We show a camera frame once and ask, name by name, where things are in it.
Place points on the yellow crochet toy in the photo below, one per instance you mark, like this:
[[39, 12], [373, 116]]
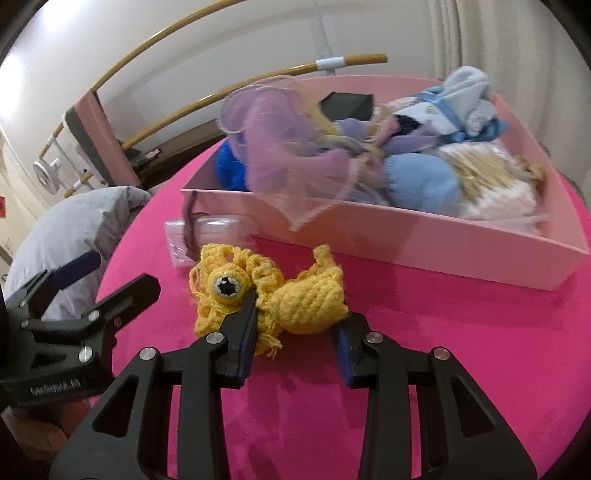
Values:
[[304, 300]]

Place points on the pink cardboard box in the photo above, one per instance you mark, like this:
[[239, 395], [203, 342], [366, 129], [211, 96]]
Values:
[[438, 249]]

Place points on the navy scrunchie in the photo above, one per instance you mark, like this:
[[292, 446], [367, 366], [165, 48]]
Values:
[[409, 125]]

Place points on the white barre post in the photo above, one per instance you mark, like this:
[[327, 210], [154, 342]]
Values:
[[325, 41]]

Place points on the black rectangular case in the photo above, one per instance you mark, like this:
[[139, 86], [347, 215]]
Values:
[[348, 107]]

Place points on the white wall fan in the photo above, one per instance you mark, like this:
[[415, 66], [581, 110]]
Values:
[[47, 174]]

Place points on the small clear plastic bag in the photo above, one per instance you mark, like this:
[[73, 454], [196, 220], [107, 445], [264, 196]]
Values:
[[217, 235]]

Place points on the leopard print scrunchie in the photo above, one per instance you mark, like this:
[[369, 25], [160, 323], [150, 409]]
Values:
[[531, 168]]

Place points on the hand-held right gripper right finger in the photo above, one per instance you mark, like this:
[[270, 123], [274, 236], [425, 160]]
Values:
[[344, 356]]

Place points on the blue terry towel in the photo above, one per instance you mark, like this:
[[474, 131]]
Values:
[[422, 184]]

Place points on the sheer pink purple scarf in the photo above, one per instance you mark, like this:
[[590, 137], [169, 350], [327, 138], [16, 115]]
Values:
[[295, 157]]

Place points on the wooden barre rail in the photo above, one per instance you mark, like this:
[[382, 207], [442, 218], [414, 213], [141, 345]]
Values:
[[152, 39], [207, 99]]

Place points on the pink padded headboard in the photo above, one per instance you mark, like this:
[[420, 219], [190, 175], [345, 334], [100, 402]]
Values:
[[104, 138]]

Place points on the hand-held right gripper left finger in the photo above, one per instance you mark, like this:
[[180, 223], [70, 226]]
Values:
[[247, 342]]

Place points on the white blue printed cloth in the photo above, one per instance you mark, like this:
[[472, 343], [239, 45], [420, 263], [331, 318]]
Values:
[[461, 97]]

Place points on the cream curtain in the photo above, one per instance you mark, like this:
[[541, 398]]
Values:
[[508, 37]]

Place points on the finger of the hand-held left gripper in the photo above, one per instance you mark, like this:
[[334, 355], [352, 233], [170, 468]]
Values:
[[124, 295], [69, 274]]

